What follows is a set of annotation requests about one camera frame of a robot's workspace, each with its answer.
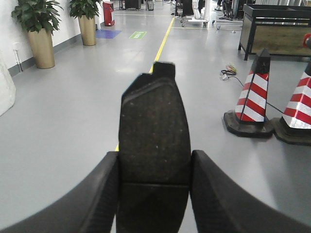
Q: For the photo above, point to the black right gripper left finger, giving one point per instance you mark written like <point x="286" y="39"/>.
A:
<point x="89" y="207"/>

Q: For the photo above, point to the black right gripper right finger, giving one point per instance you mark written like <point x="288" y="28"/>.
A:
<point x="222" y="206"/>

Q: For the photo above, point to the brake pad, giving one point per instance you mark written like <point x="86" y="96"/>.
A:
<point x="154" y="154"/>

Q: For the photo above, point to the red white traffic cone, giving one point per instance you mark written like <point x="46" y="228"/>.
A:
<point x="294" y="127"/>
<point x="248" y="119"/>

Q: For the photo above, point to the near potted plant gold pot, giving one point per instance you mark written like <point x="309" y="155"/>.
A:
<point x="39" y="18"/>

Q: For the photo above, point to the potted plant gold pot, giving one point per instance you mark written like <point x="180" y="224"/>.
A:
<point x="39" y="18"/>
<point x="85" y="11"/>

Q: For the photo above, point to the far potted plant gold pot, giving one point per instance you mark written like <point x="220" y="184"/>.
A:
<point x="85" y="11"/>

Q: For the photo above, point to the red floor standing box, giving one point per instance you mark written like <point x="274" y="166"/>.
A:
<point x="108" y="8"/>

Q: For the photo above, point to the black frame wooden crate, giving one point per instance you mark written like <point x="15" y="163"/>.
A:
<point x="278" y="28"/>

